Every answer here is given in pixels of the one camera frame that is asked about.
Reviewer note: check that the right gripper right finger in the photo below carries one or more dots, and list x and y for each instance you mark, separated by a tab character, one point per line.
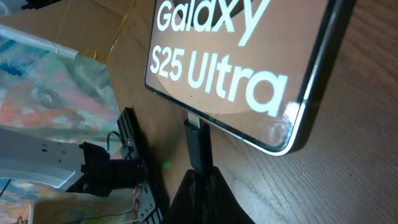
218	205

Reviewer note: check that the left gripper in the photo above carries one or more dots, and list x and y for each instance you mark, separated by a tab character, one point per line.
146	196

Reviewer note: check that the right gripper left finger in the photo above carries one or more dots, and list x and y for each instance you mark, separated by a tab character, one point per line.
183	209

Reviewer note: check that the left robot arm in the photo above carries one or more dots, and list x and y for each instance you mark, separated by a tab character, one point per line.
86	168

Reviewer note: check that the colourful patterned cloth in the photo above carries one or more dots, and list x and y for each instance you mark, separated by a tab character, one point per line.
51	92

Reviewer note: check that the cardboard sheet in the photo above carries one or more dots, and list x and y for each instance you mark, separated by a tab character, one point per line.
115	33

